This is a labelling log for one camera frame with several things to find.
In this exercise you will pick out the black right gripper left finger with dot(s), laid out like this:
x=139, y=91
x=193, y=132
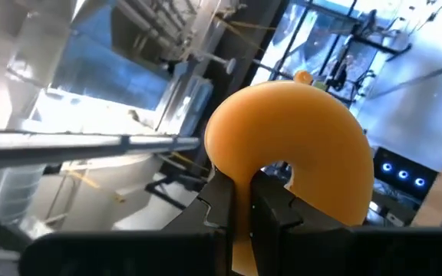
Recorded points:
x=215, y=203

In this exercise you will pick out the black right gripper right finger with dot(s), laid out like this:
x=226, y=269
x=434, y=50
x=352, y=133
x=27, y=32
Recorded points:
x=271, y=214

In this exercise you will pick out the tan donut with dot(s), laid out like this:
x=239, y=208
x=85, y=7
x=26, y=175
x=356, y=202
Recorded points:
x=282, y=122

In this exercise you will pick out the computer case with blue fans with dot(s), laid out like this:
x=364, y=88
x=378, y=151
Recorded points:
x=401, y=174

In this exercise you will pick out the small orange object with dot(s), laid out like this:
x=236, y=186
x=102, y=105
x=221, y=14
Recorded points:
x=303, y=76

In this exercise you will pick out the black frame bar with lights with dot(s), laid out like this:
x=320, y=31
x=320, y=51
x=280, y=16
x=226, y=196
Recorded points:
x=52, y=142

